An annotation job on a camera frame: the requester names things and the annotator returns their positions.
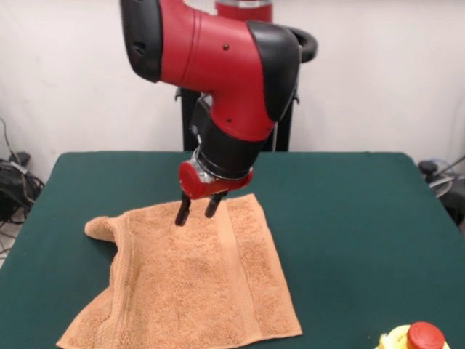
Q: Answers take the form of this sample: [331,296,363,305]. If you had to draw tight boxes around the tangled black cables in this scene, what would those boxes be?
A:
[417,154,465,233]
[0,116,45,255]

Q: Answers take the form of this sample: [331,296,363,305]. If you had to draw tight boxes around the dark green tablecloth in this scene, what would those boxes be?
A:
[0,151,465,349]

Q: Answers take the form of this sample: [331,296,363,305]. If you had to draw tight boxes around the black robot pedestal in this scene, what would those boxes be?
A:
[173,25,319,152]

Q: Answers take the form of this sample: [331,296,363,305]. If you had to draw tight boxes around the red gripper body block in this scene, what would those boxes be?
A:
[178,161,254,201]

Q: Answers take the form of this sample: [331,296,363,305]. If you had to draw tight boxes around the tan terry towel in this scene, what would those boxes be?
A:
[55,193,304,349]

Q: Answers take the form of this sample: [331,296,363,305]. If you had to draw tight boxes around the yellow emergency stop button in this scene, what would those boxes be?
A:
[379,321,453,349]

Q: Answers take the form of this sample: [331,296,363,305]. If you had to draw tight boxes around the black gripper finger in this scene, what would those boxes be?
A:
[174,198,193,227]
[203,194,227,220]

